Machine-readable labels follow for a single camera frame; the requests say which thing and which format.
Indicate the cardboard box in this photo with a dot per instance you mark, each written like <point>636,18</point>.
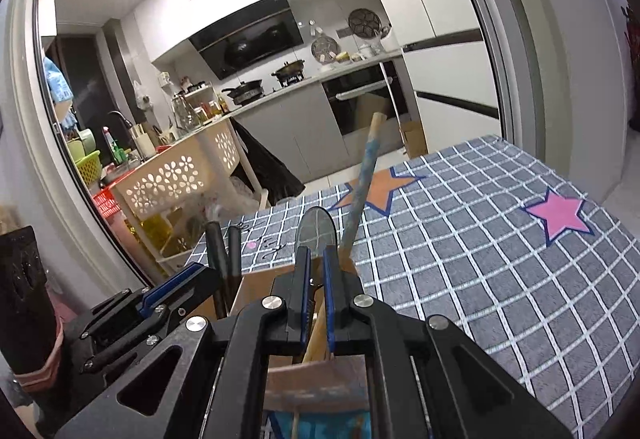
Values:
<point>414,139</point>

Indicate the green dish soap bottle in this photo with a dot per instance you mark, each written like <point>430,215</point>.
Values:
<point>114,149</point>

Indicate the white pole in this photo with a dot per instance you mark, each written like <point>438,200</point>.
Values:
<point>392,104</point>

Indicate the black wok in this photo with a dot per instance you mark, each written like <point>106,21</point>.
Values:
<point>244,91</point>

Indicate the wooden chopstick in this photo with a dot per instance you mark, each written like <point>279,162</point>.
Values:
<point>362,179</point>

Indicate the round metal steamer plate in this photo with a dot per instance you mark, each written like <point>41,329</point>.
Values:
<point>325,49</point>

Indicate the beige knife block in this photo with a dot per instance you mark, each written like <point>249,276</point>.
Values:
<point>143,141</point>

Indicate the black range hood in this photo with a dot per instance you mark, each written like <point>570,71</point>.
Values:
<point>250,39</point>

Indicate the black built-in oven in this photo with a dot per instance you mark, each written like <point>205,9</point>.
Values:
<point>360,101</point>

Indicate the grey kitchen counter cabinet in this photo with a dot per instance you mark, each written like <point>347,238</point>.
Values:
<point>295,129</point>

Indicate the white hanging plastic bag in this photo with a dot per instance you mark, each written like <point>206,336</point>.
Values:
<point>141,95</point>

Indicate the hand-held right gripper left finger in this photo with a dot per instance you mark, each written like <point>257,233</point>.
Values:
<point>301,309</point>

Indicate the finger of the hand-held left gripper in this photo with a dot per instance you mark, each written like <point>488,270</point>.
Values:
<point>125,346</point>
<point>170,286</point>

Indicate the black hanging garment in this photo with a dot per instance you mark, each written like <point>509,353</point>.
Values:
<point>270,169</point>

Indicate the dark clear plastic spoon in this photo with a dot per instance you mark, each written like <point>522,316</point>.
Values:
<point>315,229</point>
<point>217,264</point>

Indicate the yellow cooking oil jug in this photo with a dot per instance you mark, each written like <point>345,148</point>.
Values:
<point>150,231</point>

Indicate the beige plastic utensil holder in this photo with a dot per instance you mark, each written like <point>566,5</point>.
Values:
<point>320,384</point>

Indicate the black kitchen faucet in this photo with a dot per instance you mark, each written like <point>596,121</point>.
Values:
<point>120,119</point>

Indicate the red plastic basket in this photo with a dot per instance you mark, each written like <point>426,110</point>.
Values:
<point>107,206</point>

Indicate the grey checked tablecloth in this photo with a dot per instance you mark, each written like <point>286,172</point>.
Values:
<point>450,269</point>

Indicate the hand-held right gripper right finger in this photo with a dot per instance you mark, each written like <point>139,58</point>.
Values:
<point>330,309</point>

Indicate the orange star sticker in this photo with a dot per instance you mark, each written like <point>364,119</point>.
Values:
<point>382,189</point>

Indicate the green plastic basket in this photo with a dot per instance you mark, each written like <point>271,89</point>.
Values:
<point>86,159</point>

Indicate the blue patterned cloth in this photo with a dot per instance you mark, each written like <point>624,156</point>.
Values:
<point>57,89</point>

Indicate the white spice rack with bottles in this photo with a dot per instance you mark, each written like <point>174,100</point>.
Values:
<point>200,106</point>

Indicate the pink star sticker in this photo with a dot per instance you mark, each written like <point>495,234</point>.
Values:
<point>555,214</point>

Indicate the beige flower-cutout basket trolley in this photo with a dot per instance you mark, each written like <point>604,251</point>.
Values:
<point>165,179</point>

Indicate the dark round wall trivet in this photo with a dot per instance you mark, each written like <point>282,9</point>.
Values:
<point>365,23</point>

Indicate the grey door frame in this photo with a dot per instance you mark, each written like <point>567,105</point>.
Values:
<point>30,119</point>

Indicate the dark cooking pot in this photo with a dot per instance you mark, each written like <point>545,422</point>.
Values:
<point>289,71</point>

